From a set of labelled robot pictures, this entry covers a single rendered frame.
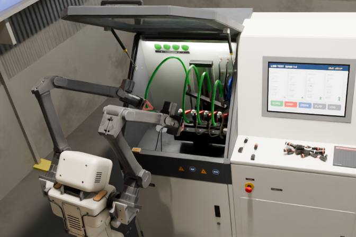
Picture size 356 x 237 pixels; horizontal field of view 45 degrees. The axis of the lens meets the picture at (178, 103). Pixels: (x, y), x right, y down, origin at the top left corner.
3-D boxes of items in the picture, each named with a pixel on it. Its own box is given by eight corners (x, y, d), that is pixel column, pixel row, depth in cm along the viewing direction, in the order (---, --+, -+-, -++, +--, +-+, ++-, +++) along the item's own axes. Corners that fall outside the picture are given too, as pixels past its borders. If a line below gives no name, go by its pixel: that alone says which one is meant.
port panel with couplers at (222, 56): (219, 96, 276) (214, 53, 259) (220, 93, 279) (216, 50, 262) (239, 97, 272) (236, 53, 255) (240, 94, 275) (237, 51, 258)
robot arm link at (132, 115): (101, 117, 173) (124, 122, 168) (104, 103, 173) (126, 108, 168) (151, 122, 212) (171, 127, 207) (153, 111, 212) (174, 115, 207)
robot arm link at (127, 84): (106, 94, 237) (116, 94, 231) (113, 74, 239) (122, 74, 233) (123, 101, 245) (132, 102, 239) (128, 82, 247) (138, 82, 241)
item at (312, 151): (282, 157, 232) (282, 149, 229) (284, 145, 240) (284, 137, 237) (327, 162, 225) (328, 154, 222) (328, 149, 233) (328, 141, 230)
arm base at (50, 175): (37, 178, 209) (56, 183, 204) (43, 161, 211) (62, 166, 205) (48, 181, 216) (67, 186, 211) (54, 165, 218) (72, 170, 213)
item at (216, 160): (126, 171, 267) (121, 151, 259) (129, 166, 271) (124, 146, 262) (224, 183, 248) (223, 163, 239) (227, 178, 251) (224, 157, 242)
